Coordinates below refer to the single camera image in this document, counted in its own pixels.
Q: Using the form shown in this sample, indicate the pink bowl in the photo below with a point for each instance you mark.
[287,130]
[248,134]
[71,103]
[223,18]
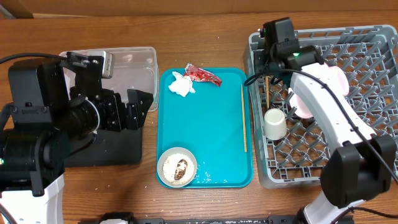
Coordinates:
[337,78]

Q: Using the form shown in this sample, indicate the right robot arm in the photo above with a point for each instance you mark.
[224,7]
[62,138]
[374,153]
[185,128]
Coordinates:
[361,163]

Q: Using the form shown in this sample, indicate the grey bowl with rice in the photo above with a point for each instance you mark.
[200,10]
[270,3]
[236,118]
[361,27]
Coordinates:
[176,167]

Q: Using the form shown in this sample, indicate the teal plastic tray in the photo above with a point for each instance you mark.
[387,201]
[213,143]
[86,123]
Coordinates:
[209,124]

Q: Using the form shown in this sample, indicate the red crumpled wrapper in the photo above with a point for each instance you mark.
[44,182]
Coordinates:
[197,74]

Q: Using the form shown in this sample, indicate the white round plate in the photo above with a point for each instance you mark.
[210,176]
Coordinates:
[302,110]

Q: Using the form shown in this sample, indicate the black plastic tray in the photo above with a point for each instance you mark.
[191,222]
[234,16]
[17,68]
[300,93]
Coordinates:
[109,148]

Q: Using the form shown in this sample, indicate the black bar at bottom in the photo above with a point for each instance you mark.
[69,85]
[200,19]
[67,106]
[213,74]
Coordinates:
[273,219]

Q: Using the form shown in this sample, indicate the white cup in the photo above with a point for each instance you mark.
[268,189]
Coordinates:
[275,127]

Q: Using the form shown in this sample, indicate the crumpled white napkin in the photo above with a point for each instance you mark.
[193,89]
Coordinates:
[182,85]

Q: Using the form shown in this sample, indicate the wooden chopstick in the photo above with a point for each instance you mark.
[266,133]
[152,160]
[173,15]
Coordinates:
[267,92]
[244,120]

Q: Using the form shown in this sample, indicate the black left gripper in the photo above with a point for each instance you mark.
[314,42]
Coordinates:
[134,116]

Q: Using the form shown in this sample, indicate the grey dish rack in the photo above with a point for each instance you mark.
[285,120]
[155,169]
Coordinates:
[368,57]

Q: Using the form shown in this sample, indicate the clear plastic container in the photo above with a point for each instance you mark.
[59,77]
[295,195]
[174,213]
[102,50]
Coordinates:
[135,68]

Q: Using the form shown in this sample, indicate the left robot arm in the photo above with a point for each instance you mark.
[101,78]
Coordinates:
[55,102]

